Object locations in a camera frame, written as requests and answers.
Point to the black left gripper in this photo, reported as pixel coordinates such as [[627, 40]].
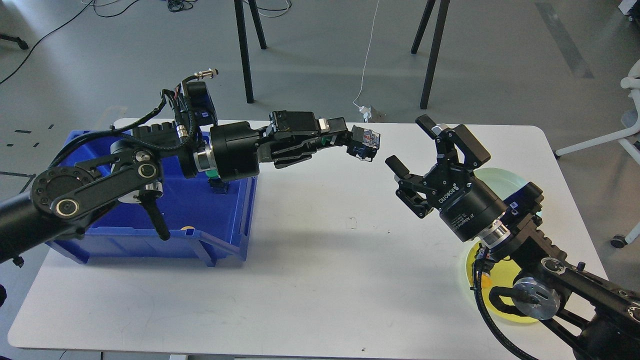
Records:
[[238, 149]]

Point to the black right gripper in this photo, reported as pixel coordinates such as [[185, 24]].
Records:
[[465, 204]]

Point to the green push button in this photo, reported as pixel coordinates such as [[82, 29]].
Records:
[[360, 143], [215, 182]]

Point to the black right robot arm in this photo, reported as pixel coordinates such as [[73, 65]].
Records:
[[597, 318]]

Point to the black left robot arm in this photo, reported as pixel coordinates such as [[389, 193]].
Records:
[[97, 170]]

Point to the pale green plate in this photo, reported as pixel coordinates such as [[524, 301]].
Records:
[[502, 182]]

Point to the yellow plate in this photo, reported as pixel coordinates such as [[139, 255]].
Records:
[[501, 275]]

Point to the white power adapter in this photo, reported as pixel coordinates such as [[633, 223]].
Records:
[[370, 114]]

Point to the black tripod leg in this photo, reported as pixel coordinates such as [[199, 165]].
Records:
[[435, 46], [243, 42]]

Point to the blue plastic bin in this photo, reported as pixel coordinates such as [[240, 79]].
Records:
[[221, 221]]

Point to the white chair base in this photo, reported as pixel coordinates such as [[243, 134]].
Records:
[[596, 166]]

